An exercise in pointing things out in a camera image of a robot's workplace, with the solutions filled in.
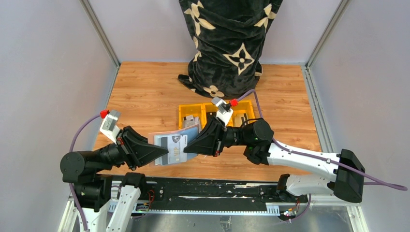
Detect pink leather card holder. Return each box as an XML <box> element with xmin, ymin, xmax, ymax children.
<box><xmin>148</xmin><ymin>124</ymin><xmax>201</xmax><ymax>166</ymax></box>

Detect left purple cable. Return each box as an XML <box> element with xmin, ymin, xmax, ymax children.
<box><xmin>69</xmin><ymin>110</ymin><xmax>110</xmax><ymax>232</ymax></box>

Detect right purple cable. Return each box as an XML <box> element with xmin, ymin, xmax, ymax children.
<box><xmin>230</xmin><ymin>89</ymin><xmax>408</xmax><ymax>192</ymax></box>

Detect white crest printed card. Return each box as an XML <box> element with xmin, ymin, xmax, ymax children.
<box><xmin>154</xmin><ymin>134</ymin><xmax>188</xmax><ymax>166</ymax></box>

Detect yellow plastic end bin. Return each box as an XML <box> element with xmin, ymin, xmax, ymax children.
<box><xmin>232</xmin><ymin>100</ymin><xmax>255</xmax><ymax>120</ymax></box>

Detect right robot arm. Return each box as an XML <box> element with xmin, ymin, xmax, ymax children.
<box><xmin>184</xmin><ymin>116</ymin><xmax>365</xmax><ymax>203</ymax></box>

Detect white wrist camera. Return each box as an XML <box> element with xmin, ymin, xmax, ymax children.
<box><xmin>211</xmin><ymin>97</ymin><xmax>234</xmax><ymax>126</ymax></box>
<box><xmin>100</xmin><ymin>110</ymin><xmax>121</xmax><ymax>143</ymax></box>

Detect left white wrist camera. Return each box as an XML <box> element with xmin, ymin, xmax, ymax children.
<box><xmin>100</xmin><ymin>110</ymin><xmax>121</xmax><ymax>143</ymax></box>

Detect purple cable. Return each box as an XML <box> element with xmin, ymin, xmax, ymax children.
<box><xmin>230</xmin><ymin>89</ymin><xmax>408</xmax><ymax>192</ymax></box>
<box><xmin>69</xmin><ymin>110</ymin><xmax>110</xmax><ymax>232</ymax></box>

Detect black floral blanket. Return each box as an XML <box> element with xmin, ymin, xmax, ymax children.
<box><xmin>178</xmin><ymin>0</ymin><xmax>282</xmax><ymax>99</ymax></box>

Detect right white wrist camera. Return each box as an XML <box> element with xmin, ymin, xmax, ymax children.
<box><xmin>211</xmin><ymin>97</ymin><xmax>234</xmax><ymax>126</ymax></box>

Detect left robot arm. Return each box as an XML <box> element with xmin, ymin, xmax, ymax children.
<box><xmin>60</xmin><ymin>126</ymin><xmax>168</xmax><ymax>232</ymax></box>

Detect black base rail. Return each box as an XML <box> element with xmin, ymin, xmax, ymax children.
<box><xmin>109</xmin><ymin>175</ymin><xmax>308</xmax><ymax>216</ymax></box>

